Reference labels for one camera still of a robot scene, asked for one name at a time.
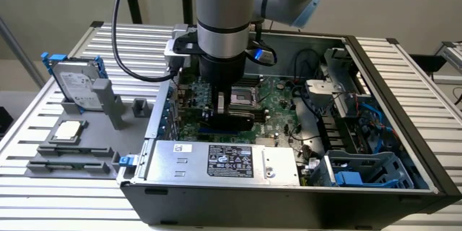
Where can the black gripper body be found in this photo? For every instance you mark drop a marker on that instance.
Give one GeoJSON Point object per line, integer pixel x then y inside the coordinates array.
{"type": "Point", "coordinates": [222, 70]}

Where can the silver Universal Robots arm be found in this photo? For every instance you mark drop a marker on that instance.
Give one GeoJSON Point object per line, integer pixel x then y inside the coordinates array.
{"type": "Point", "coordinates": [221, 12]}

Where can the blue expansion slot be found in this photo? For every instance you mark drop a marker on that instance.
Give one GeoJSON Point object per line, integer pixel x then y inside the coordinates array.
{"type": "Point", "coordinates": [205, 129]}

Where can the black RAM slots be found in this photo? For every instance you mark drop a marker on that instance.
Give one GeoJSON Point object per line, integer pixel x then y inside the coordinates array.
{"type": "Point", "coordinates": [261, 116]}

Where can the plug with blue light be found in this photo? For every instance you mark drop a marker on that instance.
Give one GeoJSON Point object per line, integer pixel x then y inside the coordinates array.
{"type": "Point", "coordinates": [262, 55]}

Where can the green motherboard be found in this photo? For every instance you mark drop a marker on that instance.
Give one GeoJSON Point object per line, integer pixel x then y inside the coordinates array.
{"type": "Point", "coordinates": [278, 122]}

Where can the silver chipset heatsink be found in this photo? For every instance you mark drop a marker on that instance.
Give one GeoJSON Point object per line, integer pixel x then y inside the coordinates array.
{"type": "Point", "coordinates": [266, 141]}

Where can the silver power supply unit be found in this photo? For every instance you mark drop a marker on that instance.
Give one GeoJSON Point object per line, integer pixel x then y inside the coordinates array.
{"type": "Point", "coordinates": [195, 163]}

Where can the blue case latch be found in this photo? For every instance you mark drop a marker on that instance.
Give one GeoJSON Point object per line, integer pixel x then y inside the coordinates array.
{"type": "Point", "coordinates": [129, 160]}

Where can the grey metal drive bay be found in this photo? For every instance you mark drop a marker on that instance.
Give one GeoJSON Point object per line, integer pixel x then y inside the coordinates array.
{"type": "Point", "coordinates": [342, 87]}

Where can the grey parts rack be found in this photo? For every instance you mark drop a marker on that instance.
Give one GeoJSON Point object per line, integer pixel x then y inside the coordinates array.
{"type": "Point", "coordinates": [94, 139]}

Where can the silver hard disk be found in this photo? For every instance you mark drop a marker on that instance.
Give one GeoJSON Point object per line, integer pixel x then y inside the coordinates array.
{"type": "Point", "coordinates": [78, 87]}

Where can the black open PC case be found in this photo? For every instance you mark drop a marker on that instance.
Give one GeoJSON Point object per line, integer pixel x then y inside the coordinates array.
{"type": "Point", "coordinates": [289, 204]}

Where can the silver CPU chip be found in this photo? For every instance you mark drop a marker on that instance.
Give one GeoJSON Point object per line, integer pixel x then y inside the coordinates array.
{"type": "Point", "coordinates": [68, 130]}

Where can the blue hard disk caddy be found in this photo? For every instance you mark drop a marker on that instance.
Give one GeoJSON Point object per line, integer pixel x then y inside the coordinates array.
{"type": "Point", "coordinates": [54, 57]}

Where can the blue drive cage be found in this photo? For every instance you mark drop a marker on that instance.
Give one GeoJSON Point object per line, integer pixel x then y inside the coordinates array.
{"type": "Point", "coordinates": [382, 166]}

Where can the black box on stand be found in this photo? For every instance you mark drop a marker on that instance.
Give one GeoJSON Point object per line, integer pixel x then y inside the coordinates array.
{"type": "Point", "coordinates": [426, 63]}

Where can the grey tripod leg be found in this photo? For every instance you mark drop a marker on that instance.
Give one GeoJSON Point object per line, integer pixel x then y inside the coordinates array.
{"type": "Point", "coordinates": [18, 47]}

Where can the metal slat side table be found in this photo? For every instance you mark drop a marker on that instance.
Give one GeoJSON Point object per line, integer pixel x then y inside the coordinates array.
{"type": "Point", "coordinates": [452, 58]}

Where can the CPU socket with metal frame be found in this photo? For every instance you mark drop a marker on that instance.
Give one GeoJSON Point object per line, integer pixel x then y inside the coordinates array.
{"type": "Point", "coordinates": [247, 95]}

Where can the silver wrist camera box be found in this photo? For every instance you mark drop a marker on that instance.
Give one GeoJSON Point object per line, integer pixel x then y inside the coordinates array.
{"type": "Point", "coordinates": [178, 48]}

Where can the blue disk bay bracket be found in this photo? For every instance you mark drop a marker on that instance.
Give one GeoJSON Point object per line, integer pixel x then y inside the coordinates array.
{"type": "Point", "coordinates": [348, 179]}

